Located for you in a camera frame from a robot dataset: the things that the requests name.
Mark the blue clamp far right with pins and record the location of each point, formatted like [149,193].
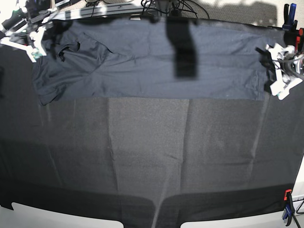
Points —
[290,23]

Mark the red clamp far right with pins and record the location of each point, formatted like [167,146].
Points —
[299,45]

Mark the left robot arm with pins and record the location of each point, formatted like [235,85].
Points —
[293,64]

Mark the dark navy t-shirt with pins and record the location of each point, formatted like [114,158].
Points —
[172,59]

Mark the blue clamp near right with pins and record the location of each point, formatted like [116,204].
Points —
[289,208]

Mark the black felt table cover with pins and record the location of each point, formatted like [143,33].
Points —
[148,162]

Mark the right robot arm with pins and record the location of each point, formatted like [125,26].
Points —
[18,14]

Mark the blue clamp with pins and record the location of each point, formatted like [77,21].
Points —
[289,208]
[290,23]

